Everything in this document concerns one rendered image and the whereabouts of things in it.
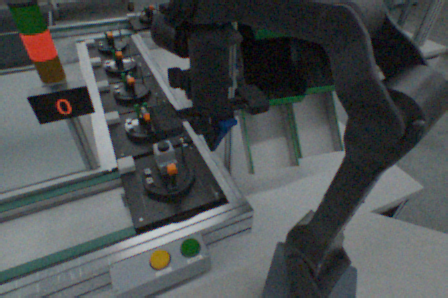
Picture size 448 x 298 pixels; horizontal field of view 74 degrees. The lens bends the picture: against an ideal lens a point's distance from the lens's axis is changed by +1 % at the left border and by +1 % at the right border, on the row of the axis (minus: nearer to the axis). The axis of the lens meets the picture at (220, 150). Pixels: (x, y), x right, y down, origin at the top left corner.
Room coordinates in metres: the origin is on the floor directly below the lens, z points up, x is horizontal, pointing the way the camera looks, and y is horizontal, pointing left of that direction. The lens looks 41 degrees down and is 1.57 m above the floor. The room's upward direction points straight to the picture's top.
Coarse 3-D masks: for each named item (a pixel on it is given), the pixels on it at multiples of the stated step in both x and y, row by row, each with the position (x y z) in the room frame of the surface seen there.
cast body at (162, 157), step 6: (156, 144) 0.57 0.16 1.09; (162, 144) 0.56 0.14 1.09; (168, 144) 0.56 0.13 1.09; (156, 150) 0.55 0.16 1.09; (162, 150) 0.54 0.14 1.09; (168, 150) 0.55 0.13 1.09; (156, 156) 0.54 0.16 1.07; (162, 156) 0.53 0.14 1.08; (168, 156) 0.54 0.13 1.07; (174, 156) 0.55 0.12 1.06; (156, 162) 0.56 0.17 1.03; (162, 162) 0.53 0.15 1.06; (168, 162) 0.53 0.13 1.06; (174, 162) 0.54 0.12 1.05; (162, 168) 0.52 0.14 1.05; (162, 174) 0.52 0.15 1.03
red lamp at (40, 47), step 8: (48, 32) 0.59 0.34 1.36; (24, 40) 0.56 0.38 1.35; (32, 40) 0.56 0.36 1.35; (40, 40) 0.57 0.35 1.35; (48, 40) 0.58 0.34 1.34; (32, 48) 0.56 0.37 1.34; (40, 48) 0.56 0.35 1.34; (48, 48) 0.57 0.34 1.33; (32, 56) 0.56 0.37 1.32; (40, 56) 0.56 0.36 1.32; (48, 56) 0.57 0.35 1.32
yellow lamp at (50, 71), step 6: (48, 60) 0.57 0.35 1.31; (54, 60) 0.58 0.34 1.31; (36, 66) 0.56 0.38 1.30; (42, 66) 0.56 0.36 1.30; (48, 66) 0.56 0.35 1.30; (54, 66) 0.57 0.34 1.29; (60, 66) 0.59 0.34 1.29; (42, 72) 0.56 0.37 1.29; (48, 72) 0.56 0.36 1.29; (54, 72) 0.57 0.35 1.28; (60, 72) 0.58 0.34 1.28; (42, 78) 0.56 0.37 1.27; (48, 78) 0.56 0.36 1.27; (54, 78) 0.57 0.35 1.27; (60, 78) 0.57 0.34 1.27
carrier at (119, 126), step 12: (156, 96) 0.83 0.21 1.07; (144, 108) 0.79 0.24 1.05; (108, 120) 0.81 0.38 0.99; (120, 120) 0.84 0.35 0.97; (132, 120) 0.81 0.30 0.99; (144, 120) 0.77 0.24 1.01; (120, 132) 0.77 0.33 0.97; (132, 132) 0.74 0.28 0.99; (144, 132) 0.74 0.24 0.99; (120, 144) 0.71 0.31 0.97; (132, 144) 0.71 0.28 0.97; (144, 144) 0.71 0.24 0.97; (180, 144) 0.71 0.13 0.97; (120, 156) 0.65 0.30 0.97; (132, 156) 0.65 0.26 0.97; (144, 156) 0.66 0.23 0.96
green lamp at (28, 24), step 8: (8, 8) 0.57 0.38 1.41; (16, 8) 0.56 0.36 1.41; (24, 8) 0.56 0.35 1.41; (32, 8) 0.57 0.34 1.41; (16, 16) 0.56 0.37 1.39; (24, 16) 0.56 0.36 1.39; (32, 16) 0.57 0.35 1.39; (40, 16) 0.58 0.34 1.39; (16, 24) 0.57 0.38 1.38; (24, 24) 0.56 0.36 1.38; (32, 24) 0.57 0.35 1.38; (40, 24) 0.58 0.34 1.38; (24, 32) 0.56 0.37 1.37; (32, 32) 0.56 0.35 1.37; (40, 32) 0.57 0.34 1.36
